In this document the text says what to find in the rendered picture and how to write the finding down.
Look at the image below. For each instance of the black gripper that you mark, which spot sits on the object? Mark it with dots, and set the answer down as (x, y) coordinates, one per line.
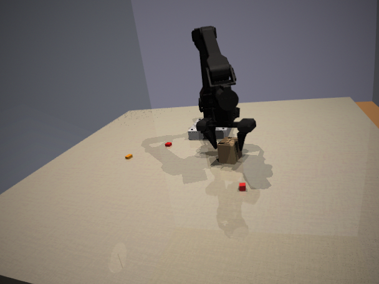
(225, 119)

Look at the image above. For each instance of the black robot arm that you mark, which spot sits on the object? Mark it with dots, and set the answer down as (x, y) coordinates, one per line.
(215, 70)

